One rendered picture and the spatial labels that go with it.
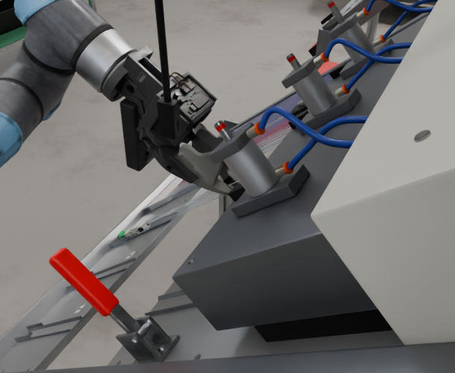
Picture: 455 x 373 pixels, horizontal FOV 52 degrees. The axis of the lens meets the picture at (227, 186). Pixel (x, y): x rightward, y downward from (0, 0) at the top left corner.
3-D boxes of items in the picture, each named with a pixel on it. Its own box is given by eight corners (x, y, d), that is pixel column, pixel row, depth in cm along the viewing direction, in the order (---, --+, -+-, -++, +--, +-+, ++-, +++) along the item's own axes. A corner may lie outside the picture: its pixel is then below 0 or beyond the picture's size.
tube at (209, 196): (122, 241, 83) (118, 236, 83) (127, 236, 84) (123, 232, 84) (362, 134, 48) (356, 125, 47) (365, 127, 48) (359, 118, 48)
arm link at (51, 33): (42, 16, 66) (64, -36, 61) (100, 69, 66) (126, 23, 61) (-1, 26, 59) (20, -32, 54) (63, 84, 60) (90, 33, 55)
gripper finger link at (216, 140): (257, 169, 59) (202, 122, 59) (234, 192, 64) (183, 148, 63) (267, 156, 61) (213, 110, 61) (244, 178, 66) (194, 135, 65)
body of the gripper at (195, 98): (191, 129, 55) (115, 59, 54) (163, 166, 61) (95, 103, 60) (223, 101, 60) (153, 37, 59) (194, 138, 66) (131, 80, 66)
